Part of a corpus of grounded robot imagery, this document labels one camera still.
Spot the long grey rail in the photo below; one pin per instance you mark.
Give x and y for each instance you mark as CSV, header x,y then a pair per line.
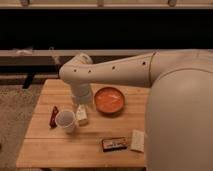
x,y
50,57

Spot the white plastic cup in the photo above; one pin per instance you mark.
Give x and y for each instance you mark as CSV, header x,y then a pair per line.
x,y
66,120

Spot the red snack wrapper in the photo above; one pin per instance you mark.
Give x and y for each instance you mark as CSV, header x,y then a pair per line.
x,y
52,122

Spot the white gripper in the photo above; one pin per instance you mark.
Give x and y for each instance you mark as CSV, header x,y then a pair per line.
x,y
81,93

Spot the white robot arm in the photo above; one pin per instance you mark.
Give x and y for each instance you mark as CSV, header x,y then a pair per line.
x,y
178,127

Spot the small clear plastic bottle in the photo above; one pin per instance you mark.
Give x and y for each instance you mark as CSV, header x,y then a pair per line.
x,y
81,115

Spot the dark chocolate bar packet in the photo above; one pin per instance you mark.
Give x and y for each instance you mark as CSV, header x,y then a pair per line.
x,y
112,144

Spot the wooden table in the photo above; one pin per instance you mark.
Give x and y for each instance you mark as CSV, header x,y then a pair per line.
x,y
44,147

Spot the orange ceramic bowl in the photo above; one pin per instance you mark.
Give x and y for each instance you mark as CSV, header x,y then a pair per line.
x,y
109,100

